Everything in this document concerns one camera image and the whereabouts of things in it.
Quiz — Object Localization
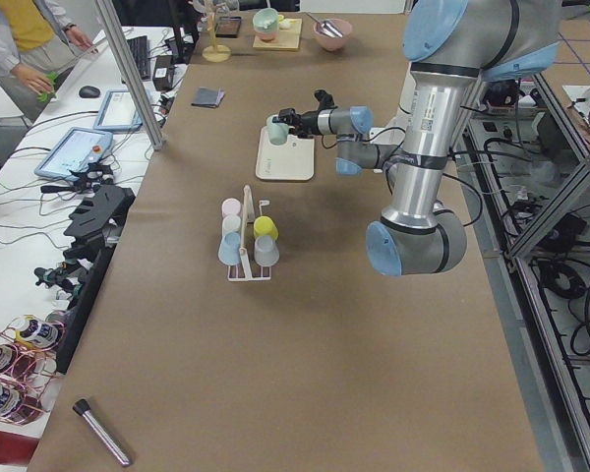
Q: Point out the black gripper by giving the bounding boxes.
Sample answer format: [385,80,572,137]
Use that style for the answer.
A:
[274,108,321,141]

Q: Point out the green plastic cup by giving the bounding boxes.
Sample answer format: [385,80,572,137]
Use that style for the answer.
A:
[266,115,289,146]

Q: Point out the cream rabbit tray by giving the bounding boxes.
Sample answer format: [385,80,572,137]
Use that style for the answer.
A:
[255,126,315,182]

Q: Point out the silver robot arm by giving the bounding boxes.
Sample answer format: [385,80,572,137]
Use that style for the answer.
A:
[266,0,562,276]

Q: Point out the pink plastic cup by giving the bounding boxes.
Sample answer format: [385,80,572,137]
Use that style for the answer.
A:
[221,198,242,218]

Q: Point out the yellow plastic cup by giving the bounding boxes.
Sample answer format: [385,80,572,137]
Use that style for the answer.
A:
[253,215,279,241]

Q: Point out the cream white plastic cup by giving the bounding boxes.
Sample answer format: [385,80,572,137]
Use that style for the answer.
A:
[221,214,242,237]

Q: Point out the grey plastic cup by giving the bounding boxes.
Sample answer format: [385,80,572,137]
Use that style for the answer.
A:
[254,235,280,267]

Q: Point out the blue plastic cup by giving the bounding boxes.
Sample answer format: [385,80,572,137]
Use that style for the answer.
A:
[217,231,241,266]

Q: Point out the person's hand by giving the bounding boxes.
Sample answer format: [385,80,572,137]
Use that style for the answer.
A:
[10,63,54,94]

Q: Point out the bamboo cutting board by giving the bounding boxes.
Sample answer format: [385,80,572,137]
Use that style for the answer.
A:
[253,18,303,52]

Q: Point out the pink bowl with ice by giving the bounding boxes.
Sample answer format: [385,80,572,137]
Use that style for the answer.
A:
[313,18,354,53]

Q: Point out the grey folded cloth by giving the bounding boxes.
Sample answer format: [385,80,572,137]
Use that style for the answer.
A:
[191,87,225,108]

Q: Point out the metal scoop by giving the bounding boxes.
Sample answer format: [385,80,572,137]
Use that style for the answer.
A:
[306,12,343,38]

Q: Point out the wooden mug tree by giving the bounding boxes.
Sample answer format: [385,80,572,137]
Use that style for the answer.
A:
[189,0,231,63]

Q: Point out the stacked green bowls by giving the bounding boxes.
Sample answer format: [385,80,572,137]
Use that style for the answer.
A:
[252,8,279,41]

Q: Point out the black keyboard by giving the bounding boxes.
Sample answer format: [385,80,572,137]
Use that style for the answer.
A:
[126,35,151,81]

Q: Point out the blue teach pendant far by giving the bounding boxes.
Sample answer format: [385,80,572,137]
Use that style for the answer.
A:
[93,89,143,133]

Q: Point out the blue teach pendant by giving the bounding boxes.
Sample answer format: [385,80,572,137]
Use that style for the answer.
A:
[93,89,143,133]
[34,127,113,181]

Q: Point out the black computer mouse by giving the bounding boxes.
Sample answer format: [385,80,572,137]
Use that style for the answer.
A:
[79,86,101,99]

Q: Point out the black tool stand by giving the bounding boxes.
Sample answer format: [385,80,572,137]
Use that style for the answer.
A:
[34,185,136,374]

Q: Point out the blue teach pendant near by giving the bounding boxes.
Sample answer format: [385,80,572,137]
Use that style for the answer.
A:
[34,127,113,181]

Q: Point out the person in white shirt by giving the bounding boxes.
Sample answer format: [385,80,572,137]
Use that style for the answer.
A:
[0,0,97,121]

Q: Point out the metal tube black cap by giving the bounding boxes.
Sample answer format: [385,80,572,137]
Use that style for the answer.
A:
[73,398,132,467]

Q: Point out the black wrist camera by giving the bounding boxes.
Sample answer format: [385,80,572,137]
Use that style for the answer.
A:
[314,89,336,111]

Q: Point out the white wire cup rack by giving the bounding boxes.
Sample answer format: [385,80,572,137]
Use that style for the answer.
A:
[226,184,272,282]

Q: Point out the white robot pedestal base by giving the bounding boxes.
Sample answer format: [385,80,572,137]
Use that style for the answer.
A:
[370,85,414,145]

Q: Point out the aluminium frame post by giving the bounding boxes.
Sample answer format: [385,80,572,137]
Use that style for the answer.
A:
[94,0,164,151]

